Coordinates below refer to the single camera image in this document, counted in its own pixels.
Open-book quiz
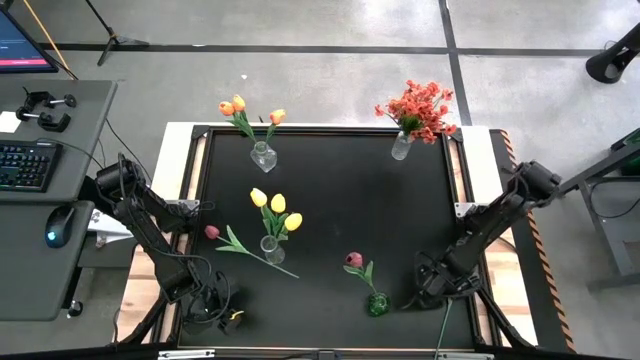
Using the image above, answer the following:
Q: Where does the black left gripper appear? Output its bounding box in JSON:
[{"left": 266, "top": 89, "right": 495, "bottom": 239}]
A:
[{"left": 182, "top": 287, "right": 245, "bottom": 336}]

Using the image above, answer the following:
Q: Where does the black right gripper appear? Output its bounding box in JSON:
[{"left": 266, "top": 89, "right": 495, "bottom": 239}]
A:
[{"left": 412, "top": 252, "right": 476, "bottom": 310}]

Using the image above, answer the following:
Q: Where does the green glass vase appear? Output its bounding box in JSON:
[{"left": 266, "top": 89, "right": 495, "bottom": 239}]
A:
[{"left": 367, "top": 291, "right": 392, "bottom": 318}]

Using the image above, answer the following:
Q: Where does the tall clear glass vase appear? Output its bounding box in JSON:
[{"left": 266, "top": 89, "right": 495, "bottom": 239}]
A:
[{"left": 259, "top": 234, "right": 287, "bottom": 265}]

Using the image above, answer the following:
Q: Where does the yellow tulip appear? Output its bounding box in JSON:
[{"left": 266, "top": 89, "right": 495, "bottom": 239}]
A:
[
  {"left": 269, "top": 192, "right": 289, "bottom": 241},
  {"left": 249, "top": 187, "right": 281, "bottom": 241},
  {"left": 272, "top": 212, "right": 304, "bottom": 241}
]

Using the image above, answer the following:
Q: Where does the slim diamond-cut glass vase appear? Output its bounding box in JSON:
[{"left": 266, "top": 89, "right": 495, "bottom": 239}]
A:
[{"left": 390, "top": 130, "right": 415, "bottom": 162}]

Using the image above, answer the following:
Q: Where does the round cut-glass vase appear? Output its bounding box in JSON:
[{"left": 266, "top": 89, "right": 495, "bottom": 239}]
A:
[{"left": 249, "top": 141, "right": 279, "bottom": 174}]

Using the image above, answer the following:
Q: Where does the black mat orange-striped edge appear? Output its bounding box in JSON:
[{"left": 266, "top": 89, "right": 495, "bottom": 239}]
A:
[{"left": 488, "top": 128, "right": 577, "bottom": 354}]

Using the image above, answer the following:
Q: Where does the white paper sheet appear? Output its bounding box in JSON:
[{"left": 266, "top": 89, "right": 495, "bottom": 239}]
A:
[{"left": 88, "top": 209, "right": 136, "bottom": 250}]

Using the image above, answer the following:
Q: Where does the black computer mouse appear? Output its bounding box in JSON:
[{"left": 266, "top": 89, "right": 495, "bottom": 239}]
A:
[{"left": 44, "top": 204, "right": 76, "bottom": 250}]

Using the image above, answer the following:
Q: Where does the grey desk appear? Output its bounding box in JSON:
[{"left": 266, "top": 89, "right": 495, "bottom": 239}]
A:
[{"left": 0, "top": 77, "right": 120, "bottom": 322}]

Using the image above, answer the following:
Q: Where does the black metal side table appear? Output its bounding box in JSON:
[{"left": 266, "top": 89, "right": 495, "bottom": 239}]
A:
[{"left": 549, "top": 127, "right": 640, "bottom": 294}]

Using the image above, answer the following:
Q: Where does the black keyboard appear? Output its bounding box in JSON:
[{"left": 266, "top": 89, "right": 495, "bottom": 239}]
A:
[{"left": 0, "top": 139, "right": 65, "bottom": 194}]

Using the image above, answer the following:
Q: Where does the black C-clamp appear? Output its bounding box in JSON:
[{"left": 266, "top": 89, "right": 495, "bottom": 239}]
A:
[
  {"left": 15, "top": 107, "right": 72, "bottom": 134},
  {"left": 22, "top": 88, "right": 79, "bottom": 112}
]

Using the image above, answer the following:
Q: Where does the black tripod stand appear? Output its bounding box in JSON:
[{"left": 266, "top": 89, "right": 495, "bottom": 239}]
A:
[{"left": 83, "top": 0, "right": 151, "bottom": 68}]

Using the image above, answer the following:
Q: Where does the white paper note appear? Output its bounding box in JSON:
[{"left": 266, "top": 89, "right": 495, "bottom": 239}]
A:
[{"left": 0, "top": 110, "right": 24, "bottom": 135}]

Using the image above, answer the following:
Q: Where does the computer monitor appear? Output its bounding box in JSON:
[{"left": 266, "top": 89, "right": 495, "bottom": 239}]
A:
[{"left": 0, "top": 7, "right": 60, "bottom": 75}]

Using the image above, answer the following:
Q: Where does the silver bracket plate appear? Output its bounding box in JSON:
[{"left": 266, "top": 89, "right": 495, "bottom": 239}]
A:
[
  {"left": 433, "top": 352, "right": 495, "bottom": 360},
  {"left": 157, "top": 349, "right": 217, "bottom": 360}
]

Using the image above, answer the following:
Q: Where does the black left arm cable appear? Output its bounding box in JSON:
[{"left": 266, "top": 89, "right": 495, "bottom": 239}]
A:
[{"left": 117, "top": 152, "right": 234, "bottom": 324}]

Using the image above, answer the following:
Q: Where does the black pedestal stand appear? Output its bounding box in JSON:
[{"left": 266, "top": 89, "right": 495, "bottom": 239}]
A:
[{"left": 584, "top": 22, "right": 640, "bottom": 85}]

